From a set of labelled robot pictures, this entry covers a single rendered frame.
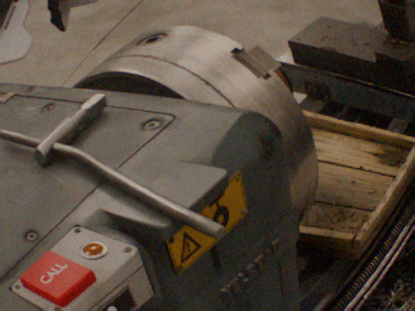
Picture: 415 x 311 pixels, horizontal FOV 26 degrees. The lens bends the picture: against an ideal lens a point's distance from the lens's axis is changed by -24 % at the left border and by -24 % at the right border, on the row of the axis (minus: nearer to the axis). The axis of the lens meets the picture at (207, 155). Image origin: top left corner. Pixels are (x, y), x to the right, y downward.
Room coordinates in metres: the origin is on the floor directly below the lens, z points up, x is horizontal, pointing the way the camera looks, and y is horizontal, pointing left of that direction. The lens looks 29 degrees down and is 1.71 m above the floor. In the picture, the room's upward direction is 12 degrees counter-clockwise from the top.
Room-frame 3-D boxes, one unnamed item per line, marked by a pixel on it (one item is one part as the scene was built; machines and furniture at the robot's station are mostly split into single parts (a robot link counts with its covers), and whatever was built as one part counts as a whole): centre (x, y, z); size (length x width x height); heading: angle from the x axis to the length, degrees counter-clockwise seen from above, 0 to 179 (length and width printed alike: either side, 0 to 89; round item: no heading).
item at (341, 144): (1.34, -0.15, 0.89); 0.36 x 0.30 x 0.04; 50
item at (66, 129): (0.90, 0.13, 1.27); 0.12 x 0.02 x 0.02; 141
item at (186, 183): (0.77, 0.04, 1.24); 0.09 x 0.08 x 0.03; 140
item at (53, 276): (0.64, 0.15, 1.26); 0.06 x 0.06 x 0.02; 50
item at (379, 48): (1.54, -0.42, 0.99); 0.20 x 0.10 x 0.05; 140
